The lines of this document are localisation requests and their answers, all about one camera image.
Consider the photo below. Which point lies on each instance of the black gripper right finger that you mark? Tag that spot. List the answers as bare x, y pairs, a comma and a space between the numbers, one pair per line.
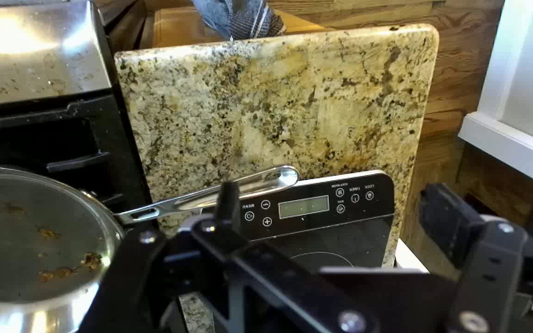
448, 219

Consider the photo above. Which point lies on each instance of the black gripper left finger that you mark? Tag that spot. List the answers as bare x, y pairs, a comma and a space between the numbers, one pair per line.
228, 206

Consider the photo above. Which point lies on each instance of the black induction cooktop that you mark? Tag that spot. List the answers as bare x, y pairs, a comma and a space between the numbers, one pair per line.
352, 241

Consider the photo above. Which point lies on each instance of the speckled granite countertop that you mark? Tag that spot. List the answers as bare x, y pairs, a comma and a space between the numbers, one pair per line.
278, 104

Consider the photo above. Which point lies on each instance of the grey striped cloth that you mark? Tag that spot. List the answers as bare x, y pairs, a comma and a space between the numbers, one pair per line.
235, 15

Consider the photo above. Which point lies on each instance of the steel frying pan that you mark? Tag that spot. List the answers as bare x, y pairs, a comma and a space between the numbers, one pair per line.
26, 233

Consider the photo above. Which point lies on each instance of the stainless steel gas stove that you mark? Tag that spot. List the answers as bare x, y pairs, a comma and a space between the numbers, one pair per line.
31, 56

